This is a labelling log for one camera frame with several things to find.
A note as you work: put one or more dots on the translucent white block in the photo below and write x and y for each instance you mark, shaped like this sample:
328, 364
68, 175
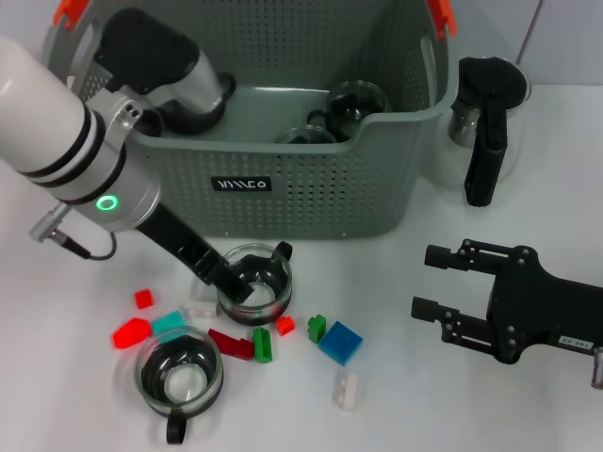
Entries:
348, 391

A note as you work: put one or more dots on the blue square block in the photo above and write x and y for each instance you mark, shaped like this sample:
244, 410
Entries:
340, 343

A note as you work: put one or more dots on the small black tea bowl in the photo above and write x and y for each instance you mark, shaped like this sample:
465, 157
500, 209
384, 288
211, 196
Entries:
151, 124

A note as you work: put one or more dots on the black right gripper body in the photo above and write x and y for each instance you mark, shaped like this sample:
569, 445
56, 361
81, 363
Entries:
542, 311

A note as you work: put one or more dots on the grey perforated storage bin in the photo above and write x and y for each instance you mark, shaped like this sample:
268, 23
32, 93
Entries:
306, 198

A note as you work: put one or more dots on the red house-shaped block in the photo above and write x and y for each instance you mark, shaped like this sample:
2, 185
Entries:
129, 334

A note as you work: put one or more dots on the long green block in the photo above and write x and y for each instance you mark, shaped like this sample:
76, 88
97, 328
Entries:
264, 348

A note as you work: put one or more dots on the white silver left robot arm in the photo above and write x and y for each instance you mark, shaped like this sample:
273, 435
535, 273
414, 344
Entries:
47, 117

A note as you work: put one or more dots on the small red block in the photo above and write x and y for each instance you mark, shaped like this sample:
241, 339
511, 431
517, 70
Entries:
285, 326
143, 299

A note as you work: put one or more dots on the dark red long block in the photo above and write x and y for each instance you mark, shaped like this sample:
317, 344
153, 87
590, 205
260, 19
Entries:
231, 346

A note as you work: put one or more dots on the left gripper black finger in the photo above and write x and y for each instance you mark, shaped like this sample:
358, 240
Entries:
221, 278

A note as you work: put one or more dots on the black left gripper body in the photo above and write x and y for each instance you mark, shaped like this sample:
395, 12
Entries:
165, 230

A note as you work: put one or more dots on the white flat brick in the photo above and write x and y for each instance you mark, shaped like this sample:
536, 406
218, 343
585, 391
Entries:
198, 311

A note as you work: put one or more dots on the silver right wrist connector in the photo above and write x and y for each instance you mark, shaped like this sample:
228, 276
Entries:
598, 367

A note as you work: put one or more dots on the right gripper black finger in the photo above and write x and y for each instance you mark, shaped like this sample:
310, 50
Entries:
461, 325
471, 261

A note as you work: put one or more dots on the small green block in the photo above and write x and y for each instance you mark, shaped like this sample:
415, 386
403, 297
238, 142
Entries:
316, 328

